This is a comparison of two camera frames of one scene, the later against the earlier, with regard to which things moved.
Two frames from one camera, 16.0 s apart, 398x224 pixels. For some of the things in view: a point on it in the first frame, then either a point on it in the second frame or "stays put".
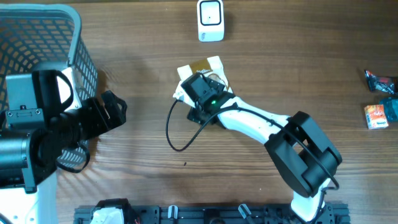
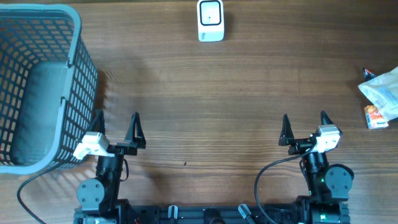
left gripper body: [93, 122] -> [123, 149]
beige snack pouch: [211, 67] -> [382, 91]
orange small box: [375, 116] stays put
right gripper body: [196, 114] -> [300, 145]
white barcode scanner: [211, 20] stays put
